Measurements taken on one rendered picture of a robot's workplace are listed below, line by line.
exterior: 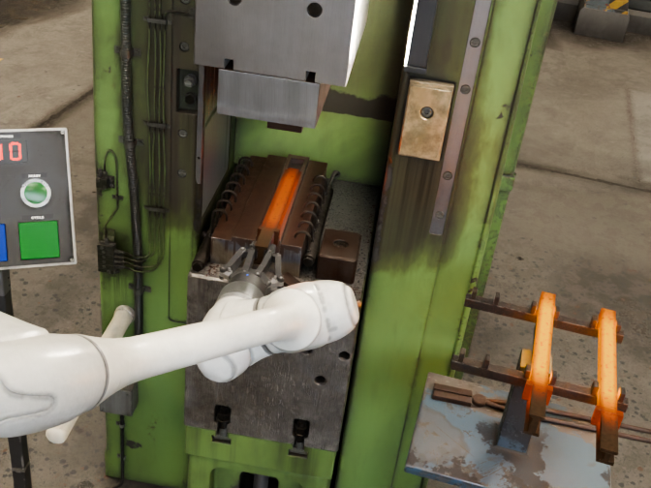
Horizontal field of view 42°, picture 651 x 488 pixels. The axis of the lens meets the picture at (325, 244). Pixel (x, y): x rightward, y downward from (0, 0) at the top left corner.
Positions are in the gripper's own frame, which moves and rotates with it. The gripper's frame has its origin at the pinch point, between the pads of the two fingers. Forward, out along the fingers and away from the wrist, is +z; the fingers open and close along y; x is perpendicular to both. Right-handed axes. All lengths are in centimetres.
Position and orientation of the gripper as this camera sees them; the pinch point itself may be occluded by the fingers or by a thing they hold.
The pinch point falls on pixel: (264, 245)
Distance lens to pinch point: 178.6
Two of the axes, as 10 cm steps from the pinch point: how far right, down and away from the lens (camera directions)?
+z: 1.3, -5.0, 8.6
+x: 1.1, -8.5, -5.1
